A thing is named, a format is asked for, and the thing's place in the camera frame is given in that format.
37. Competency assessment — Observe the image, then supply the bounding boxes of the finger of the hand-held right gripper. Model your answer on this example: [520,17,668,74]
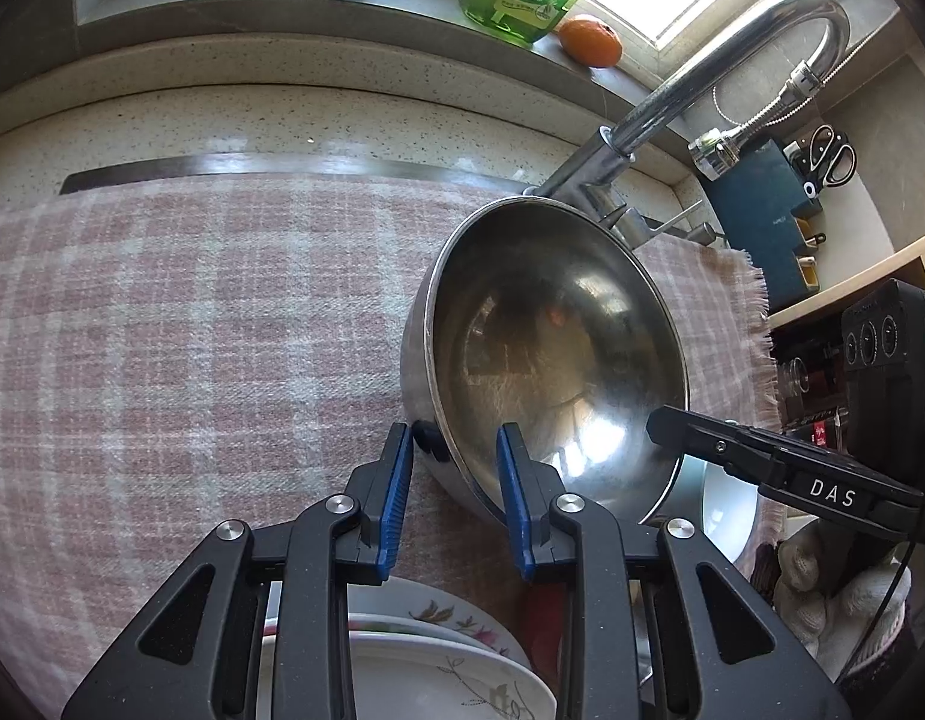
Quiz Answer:
[646,405,925,535]

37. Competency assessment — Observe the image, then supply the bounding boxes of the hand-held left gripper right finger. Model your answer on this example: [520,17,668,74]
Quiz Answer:
[496,422,854,720]

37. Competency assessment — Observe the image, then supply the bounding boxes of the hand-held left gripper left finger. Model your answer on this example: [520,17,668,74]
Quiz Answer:
[61,422,416,720]

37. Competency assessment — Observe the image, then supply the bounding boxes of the large white plate pink flowers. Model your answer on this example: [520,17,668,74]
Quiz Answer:
[347,580,536,674]

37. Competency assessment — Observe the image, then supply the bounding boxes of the large steel bowl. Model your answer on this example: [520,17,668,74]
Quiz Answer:
[400,195,692,533]

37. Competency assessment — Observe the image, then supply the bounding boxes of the white plate grey branch print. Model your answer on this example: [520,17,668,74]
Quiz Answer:
[259,628,561,720]

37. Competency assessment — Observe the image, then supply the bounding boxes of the person's right hand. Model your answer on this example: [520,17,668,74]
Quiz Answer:
[773,521,909,680]

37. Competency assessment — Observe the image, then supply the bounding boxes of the small white bowl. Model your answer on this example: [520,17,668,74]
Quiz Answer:
[698,461,764,565]

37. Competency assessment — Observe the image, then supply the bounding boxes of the wooden shelf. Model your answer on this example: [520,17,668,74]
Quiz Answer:
[766,223,925,332]

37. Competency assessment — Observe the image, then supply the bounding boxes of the dark blue knife holder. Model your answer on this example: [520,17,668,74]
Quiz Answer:
[706,136,828,308]

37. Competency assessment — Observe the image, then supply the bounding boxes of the black scissors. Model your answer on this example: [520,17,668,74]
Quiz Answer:
[796,124,860,200]

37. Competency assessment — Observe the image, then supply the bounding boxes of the pink checked cloth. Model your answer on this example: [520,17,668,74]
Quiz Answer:
[0,172,783,720]

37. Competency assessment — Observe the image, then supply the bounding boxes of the chrome faucet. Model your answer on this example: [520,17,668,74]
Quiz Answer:
[522,0,852,250]

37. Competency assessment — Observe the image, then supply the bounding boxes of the orange tangerine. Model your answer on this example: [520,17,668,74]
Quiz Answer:
[557,15,624,69]

